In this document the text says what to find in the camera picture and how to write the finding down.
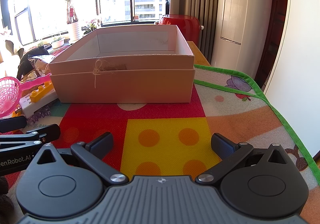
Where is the beige sofa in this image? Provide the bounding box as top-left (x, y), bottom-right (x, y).
top-left (0, 27), bottom-right (24, 77)

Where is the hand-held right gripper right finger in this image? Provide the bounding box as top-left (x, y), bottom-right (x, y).
top-left (196, 133), bottom-right (288, 186)

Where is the bagged bread roll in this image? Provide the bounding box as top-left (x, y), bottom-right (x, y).
top-left (27, 54), bottom-right (54, 77)

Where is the black plush toy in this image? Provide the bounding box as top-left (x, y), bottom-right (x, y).
top-left (16, 47), bottom-right (50, 79)

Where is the white building block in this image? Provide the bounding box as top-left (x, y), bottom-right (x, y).
top-left (19, 89), bottom-right (59, 118)

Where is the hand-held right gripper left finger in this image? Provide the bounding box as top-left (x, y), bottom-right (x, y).
top-left (37, 132), bottom-right (128, 186)

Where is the potted palm plant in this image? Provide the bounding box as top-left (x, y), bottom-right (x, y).
top-left (47, 0), bottom-right (83, 41)

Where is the colourful play mat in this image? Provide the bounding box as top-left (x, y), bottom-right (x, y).
top-left (0, 64), bottom-right (318, 224)

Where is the dark wooden door frame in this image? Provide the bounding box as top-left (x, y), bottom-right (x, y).
top-left (255, 0), bottom-right (298, 89)

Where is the person's left hand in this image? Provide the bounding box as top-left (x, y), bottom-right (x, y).
top-left (0, 177), bottom-right (15, 217)

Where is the red round stool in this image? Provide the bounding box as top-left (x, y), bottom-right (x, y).
top-left (159, 14), bottom-right (200, 46)

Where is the potted flowering plant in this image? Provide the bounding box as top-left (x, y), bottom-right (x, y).
top-left (84, 19), bottom-right (102, 35)

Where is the white oval planter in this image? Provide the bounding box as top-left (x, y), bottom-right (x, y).
top-left (50, 36), bottom-right (65, 49)

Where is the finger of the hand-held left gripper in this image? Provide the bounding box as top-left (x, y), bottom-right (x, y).
top-left (0, 116), bottom-right (27, 133)
top-left (0, 124), bottom-right (61, 150)

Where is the grey-brown curtain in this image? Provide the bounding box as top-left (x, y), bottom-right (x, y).
top-left (169, 0), bottom-right (220, 64)

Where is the white standing air conditioner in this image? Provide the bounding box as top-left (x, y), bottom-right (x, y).
top-left (211, 0), bottom-right (275, 82)

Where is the beige cardboard box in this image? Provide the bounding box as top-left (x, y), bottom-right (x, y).
top-left (49, 24), bottom-right (195, 104)

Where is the pink plastic basket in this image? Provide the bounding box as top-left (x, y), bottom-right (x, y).
top-left (0, 74), bottom-right (52, 118)

